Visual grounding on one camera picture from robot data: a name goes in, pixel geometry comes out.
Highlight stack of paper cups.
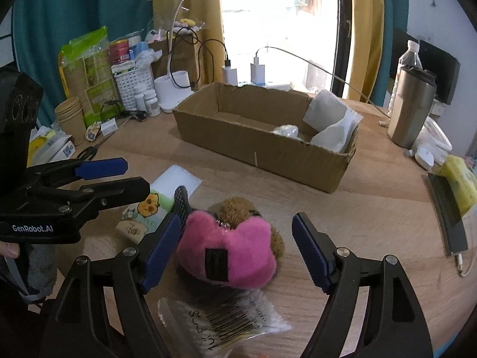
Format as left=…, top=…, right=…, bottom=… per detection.
left=55, top=96, right=87, bottom=146

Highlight person's left hand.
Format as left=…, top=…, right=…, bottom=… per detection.
left=0, top=242, right=21, bottom=260

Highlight white blue tissue packet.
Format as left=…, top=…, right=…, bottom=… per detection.
left=28, top=127, right=77, bottom=166

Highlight patterned small pouch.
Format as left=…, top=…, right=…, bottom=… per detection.
left=85, top=121, right=103, bottom=142

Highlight clear plastic bag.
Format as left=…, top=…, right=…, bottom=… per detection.
left=270, top=124, right=304, bottom=141

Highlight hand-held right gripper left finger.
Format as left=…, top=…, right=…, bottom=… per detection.
left=39, top=212, right=183, bottom=358

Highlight black smartphone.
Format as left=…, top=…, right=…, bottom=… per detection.
left=425, top=173, right=468, bottom=256

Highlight pink plush toy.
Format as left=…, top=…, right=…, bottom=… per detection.
left=176, top=211, right=278, bottom=289

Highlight white crumpled plastic bag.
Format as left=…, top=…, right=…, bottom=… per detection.
left=135, top=49, right=162, bottom=68

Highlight white charger with black cable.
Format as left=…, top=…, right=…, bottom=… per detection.
left=222, top=65, right=239, bottom=86

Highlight red can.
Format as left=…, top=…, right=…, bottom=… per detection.
left=109, top=39, right=133, bottom=66

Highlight brown plush toy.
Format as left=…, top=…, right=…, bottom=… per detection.
left=214, top=197, right=286, bottom=260

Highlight white paper napkins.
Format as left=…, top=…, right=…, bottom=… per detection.
left=310, top=110, right=364, bottom=153

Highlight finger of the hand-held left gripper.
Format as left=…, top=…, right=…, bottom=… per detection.
left=37, top=177, right=152, bottom=214
left=22, top=157, right=129, bottom=192

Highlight toilet paper roll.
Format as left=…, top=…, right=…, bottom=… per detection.
left=303, top=89, right=351, bottom=132

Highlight grey cloth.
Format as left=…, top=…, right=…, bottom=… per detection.
left=28, top=244, right=58, bottom=295

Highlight black monitor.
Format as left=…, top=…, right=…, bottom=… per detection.
left=419, top=39, right=461, bottom=105

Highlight white round device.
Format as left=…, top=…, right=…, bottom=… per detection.
left=414, top=145, right=435, bottom=168

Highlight clear water bottle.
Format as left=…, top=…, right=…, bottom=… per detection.
left=385, top=40, right=423, bottom=118

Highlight black scissors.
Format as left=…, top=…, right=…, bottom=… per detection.
left=76, top=130, right=114, bottom=161

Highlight short white usb cable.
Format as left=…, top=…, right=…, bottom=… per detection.
left=453, top=251, right=477, bottom=278

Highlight cartoon print tissue packet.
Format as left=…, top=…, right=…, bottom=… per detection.
left=115, top=190, right=176, bottom=241

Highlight teal curtain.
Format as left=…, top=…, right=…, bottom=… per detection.
left=11, top=0, right=153, bottom=120
left=373, top=0, right=408, bottom=109

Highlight black window frame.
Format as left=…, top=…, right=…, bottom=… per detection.
left=336, top=0, right=354, bottom=99

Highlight black charging cable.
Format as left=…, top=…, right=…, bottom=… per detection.
left=173, top=26, right=232, bottom=86

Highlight brown paper bag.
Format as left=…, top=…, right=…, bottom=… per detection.
left=148, top=30, right=200, bottom=83

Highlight yellow tissue packet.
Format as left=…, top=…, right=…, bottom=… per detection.
left=438, top=155, right=477, bottom=217

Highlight white power strip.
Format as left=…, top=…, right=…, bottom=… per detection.
left=238, top=80, right=291, bottom=91

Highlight white charging cable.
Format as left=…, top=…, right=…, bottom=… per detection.
left=255, top=47, right=390, bottom=126

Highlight yellow curtain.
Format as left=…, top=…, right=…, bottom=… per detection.
left=348, top=0, right=384, bottom=101
left=152, top=0, right=224, bottom=86

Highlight steel tumbler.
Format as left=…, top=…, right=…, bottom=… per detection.
left=388, top=65, right=437, bottom=149

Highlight cardboard box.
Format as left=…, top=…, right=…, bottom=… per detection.
left=172, top=82, right=359, bottom=195

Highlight grey dotted glove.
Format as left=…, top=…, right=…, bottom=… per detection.
left=174, top=186, right=192, bottom=232

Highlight white plastic basket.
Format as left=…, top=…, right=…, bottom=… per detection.
left=111, top=61, right=155, bottom=110

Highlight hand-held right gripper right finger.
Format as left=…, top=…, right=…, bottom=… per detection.
left=291, top=212, right=435, bottom=358

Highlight green paper cup packet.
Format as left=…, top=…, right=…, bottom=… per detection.
left=58, top=26, right=118, bottom=127

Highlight clear cotton swab packet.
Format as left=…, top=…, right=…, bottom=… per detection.
left=157, top=289, right=293, bottom=357

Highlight white desk lamp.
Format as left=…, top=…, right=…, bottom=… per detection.
left=145, top=0, right=227, bottom=113

